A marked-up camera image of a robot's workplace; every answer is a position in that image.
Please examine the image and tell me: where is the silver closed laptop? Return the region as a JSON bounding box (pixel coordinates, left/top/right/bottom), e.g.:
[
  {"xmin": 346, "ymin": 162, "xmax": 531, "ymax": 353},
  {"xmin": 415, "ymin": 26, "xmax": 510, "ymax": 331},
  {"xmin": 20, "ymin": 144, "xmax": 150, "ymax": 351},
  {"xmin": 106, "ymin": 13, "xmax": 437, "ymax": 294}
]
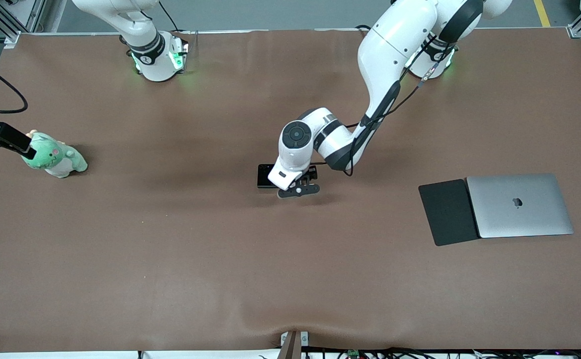
[{"xmin": 466, "ymin": 173, "xmax": 575, "ymax": 239}]

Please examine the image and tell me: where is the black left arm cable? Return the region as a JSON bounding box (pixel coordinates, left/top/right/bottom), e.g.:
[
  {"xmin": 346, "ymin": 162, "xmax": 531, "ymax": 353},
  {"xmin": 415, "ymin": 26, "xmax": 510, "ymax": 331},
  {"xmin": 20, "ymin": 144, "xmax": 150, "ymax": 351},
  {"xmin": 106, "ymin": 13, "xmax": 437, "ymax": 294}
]
[{"xmin": 343, "ymin": 42, "xmax": 458, "ymax": 178}]

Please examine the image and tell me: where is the metal table clamp bracket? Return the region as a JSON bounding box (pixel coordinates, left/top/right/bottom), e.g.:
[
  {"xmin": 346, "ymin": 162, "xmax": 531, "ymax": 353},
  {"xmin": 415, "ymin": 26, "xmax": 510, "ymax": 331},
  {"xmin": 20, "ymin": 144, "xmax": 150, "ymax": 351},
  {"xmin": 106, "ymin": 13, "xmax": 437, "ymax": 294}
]
[{"xmin": 280, "ymin": 331, "xmax": 309, "ymax": 359}]

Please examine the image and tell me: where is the black mouse pad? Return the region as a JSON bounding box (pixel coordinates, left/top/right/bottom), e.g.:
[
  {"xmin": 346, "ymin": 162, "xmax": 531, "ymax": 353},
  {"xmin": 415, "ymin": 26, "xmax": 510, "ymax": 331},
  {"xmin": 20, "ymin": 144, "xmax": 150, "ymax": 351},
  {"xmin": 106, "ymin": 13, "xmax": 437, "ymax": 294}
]
[{"xmin": 418, "ymin": 179, "xmax": 481, "ymax": 247}]

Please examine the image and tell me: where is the brown table cover mat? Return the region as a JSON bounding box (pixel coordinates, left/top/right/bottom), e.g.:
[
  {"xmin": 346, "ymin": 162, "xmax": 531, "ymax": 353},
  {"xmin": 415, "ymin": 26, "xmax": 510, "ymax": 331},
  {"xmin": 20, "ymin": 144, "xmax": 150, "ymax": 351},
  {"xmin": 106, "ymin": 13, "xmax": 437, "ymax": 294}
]
[{"xmin": 0, "ymin": 27, "xmax": 581, "ymax": 354}]

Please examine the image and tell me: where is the black right base cable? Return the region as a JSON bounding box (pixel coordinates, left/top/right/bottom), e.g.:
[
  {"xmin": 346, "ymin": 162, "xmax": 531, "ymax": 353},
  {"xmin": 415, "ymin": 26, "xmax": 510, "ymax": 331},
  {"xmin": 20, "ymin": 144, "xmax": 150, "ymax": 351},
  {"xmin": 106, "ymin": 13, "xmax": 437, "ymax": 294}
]
[{"xmin": 158, "ymin": 0, "xmax": 179, "ymax": 31}]

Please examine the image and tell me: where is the black flip phone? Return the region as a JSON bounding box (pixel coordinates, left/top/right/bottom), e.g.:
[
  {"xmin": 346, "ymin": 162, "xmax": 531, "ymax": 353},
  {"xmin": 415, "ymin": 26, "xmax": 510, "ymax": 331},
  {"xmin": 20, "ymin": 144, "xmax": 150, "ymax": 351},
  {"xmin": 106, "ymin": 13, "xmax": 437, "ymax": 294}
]
[{"xmin": 257, "ymin": 164, "xmax": 277, "ymax": 189}]

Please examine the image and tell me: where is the green plush toy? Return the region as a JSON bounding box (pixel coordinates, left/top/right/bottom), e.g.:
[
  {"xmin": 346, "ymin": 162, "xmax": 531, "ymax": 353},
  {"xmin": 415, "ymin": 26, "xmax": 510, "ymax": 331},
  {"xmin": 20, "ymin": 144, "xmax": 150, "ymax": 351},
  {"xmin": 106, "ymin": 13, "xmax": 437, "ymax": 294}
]
[{"xmin": 21, "ymin": 130, "xmax": 88, "ymax": 179}]

